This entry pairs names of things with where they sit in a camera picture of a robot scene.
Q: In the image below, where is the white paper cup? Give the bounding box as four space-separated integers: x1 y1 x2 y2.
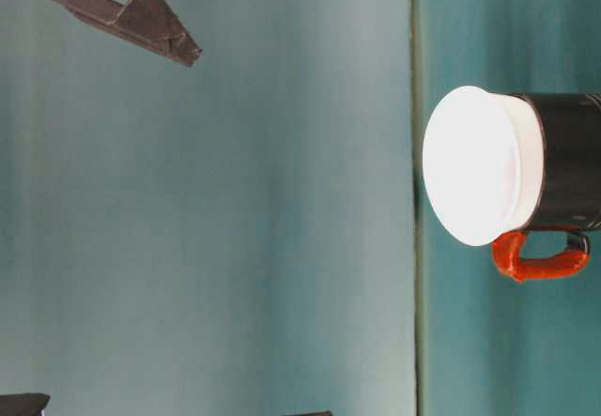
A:
422 85 548 248

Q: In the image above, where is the blue-green table cloth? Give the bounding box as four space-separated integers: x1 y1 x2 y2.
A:
412 0 601 416

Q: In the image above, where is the black cup holder red handle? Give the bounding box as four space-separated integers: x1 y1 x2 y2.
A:
491 91 601 285

